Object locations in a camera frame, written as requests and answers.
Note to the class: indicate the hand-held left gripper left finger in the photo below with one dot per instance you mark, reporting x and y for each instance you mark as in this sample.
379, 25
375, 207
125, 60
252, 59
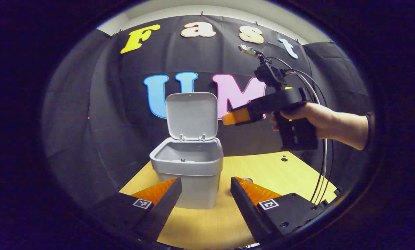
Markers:
165, 206

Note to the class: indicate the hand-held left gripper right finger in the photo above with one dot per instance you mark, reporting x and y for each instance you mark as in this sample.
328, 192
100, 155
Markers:
247, 208

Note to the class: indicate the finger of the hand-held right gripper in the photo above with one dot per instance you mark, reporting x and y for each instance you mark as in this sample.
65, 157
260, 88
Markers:
238, 116

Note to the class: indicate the red pop can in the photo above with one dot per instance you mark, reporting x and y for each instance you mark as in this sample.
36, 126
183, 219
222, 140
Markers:
247, 180

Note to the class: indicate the white desktop garbage bin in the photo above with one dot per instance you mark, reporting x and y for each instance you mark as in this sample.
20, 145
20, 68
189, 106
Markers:
190, 170

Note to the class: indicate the wooden desktop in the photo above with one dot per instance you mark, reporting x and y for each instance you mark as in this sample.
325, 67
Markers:
270, 173

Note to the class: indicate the black backdrop cloth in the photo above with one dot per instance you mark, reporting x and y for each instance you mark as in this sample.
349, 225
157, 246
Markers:
124, 104

